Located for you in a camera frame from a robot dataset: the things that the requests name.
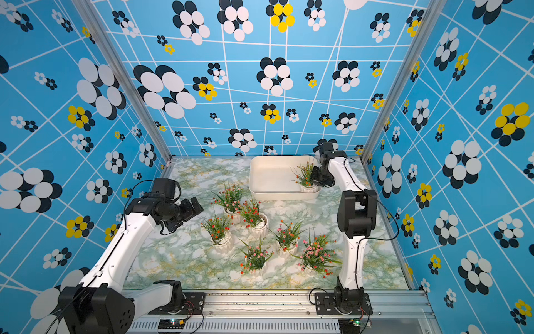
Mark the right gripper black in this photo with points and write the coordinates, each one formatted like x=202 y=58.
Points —
x=313 y=178

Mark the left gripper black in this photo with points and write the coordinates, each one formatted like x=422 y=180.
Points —
x=191 y=211

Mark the orange potted gypsophila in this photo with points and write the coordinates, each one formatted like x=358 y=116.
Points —
x=304 y=178

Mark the red potted gypsophila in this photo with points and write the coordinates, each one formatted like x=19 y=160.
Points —
x=256 y=221
x=229 y=198
x=218 y=229

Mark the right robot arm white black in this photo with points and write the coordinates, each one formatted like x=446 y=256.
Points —
x=356 y=219

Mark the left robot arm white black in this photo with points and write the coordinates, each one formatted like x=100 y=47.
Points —
x=96 y=303

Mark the white plastic storage box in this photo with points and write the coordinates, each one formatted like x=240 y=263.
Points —
x=274 y=178

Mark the pink potted gypsophila middle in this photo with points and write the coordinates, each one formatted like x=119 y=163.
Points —
x=287 y=237

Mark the pink potted gypsophila large right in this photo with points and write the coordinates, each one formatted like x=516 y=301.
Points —
x=317 y=256

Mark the pink potted gypsophila front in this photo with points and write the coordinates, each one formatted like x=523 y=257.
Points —
x=256 y=255

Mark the left controller board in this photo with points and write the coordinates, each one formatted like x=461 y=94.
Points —
x=171 y=324

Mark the controller board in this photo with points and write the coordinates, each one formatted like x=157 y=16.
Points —
x=171 y=324
x=348 y=327

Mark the right controller board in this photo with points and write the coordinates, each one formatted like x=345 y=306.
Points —
x=348 y=327

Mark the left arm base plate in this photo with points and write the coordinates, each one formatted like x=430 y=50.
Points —
x=191 y=303

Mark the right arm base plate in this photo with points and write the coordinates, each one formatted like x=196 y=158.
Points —
x=326 y=303

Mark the aluminium front rail frame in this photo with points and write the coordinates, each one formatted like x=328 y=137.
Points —
x=293 y=311

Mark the right aluminium corner post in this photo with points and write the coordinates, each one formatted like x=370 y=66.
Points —
x=430 y=19

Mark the aluminium corner post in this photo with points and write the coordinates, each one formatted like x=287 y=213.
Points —
x=109 y=51
x=430 y=19

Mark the left aluminium corner post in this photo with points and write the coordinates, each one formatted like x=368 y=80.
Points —
x=109 y=51

